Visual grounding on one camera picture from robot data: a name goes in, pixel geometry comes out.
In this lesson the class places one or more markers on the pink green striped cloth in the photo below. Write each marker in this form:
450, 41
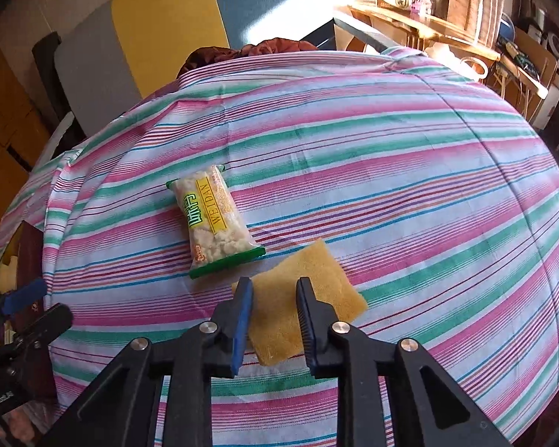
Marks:
400, 172

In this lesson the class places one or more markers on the wooden shelf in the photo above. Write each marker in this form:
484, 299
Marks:
400, 18

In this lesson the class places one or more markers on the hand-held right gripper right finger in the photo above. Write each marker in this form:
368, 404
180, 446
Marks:
307, 330

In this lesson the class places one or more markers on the small pink white box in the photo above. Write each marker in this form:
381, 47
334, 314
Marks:
421, 4

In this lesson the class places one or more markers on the grey metal bar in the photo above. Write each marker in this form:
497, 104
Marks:
358, 32

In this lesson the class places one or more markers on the cracker packet green ends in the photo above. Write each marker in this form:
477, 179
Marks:
214, 228

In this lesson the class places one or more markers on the maroon tin box gold inside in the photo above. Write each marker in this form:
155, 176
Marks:
30, 251

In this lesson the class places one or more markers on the blue round object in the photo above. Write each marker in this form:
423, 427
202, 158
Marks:
505, 28

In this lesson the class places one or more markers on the wooden wardrobe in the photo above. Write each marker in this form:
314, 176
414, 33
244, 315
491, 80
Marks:
0, 125

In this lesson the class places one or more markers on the white round cup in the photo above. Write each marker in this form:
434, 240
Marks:
475, 67

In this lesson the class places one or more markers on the dark red cloth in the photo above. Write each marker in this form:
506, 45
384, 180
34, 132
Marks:
270, 49

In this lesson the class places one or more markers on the brown cardboard box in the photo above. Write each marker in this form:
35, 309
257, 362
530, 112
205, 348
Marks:
535, 51

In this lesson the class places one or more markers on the yellow sponge block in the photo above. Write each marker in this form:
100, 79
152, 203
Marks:
326, 284

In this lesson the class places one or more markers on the black rolled mat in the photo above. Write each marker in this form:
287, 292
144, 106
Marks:
46, 65

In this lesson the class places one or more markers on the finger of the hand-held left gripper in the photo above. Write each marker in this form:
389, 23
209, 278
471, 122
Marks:
44, 326
25, 295

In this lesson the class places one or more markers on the white foam board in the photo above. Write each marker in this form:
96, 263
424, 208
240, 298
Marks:
63, 132

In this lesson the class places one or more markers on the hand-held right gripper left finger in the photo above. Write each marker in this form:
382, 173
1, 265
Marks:
242, 326

